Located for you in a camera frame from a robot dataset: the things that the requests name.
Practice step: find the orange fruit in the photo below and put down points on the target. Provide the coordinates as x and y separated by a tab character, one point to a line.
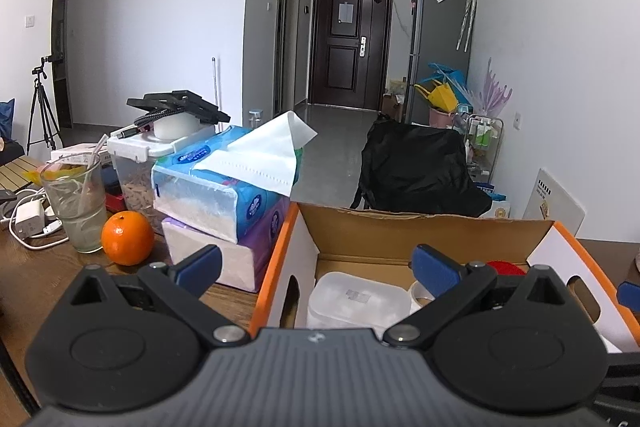
128	238

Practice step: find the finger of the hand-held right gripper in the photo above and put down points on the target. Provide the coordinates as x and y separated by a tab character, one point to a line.
629	294

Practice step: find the white bowl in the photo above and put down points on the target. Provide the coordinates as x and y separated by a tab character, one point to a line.
175	127

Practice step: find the white board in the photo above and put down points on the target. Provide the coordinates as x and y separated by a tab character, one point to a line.
555	202

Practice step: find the brown cardboard boxes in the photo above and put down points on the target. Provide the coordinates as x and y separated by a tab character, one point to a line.
395	104

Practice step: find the blue tissue pack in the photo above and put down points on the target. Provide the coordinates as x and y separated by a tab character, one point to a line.
200	202

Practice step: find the white purple tissue pack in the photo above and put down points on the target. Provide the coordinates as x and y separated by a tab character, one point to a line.
240	267

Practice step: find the purple hangers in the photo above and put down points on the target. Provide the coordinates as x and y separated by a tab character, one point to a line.
492	94

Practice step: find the dark brown door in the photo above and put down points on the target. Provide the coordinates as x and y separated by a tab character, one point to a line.
350	67

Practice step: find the yellow bag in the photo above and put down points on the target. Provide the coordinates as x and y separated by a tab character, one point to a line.
442	96

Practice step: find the white folded umbrella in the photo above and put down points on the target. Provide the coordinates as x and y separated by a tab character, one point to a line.
467	12

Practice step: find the clear food storage container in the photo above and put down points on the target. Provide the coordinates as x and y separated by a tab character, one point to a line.
135	192

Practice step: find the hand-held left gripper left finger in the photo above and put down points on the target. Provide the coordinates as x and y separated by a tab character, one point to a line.
200	268

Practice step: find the wooden slatted chair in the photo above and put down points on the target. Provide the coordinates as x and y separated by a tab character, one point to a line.
15	174

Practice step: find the small clear jar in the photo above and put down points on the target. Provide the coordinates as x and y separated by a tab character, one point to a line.
255	117

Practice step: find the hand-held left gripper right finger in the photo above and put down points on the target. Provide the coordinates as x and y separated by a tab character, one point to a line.
435	269

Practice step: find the white pink box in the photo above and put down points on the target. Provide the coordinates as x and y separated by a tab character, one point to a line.
70	153

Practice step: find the black plastic holder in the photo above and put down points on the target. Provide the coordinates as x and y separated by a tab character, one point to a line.
190	104

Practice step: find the metal rolling cart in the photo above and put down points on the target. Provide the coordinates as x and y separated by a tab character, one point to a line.
482	134

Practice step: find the white wall socket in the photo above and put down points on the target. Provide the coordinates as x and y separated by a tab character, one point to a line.
516	121

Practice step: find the yellow green toy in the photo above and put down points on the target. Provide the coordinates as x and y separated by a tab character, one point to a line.
34	177

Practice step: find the red cardboard box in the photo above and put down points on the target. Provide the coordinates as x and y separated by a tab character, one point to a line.
435	232

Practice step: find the black bag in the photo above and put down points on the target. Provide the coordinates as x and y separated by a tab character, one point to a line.
415	167

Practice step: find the black tripod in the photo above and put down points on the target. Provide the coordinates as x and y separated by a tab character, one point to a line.
39	107

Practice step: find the white paper sheet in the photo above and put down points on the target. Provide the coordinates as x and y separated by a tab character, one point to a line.
347	10

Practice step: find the white translucent plastic container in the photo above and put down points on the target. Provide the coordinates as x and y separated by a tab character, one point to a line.
350	302

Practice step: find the glass cup with straw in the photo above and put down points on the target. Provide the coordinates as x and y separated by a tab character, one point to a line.
80	217

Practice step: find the pink bucket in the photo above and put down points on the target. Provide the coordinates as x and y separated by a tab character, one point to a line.
442	118

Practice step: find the grey refrigerator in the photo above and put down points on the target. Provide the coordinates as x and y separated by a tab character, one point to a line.
435	37

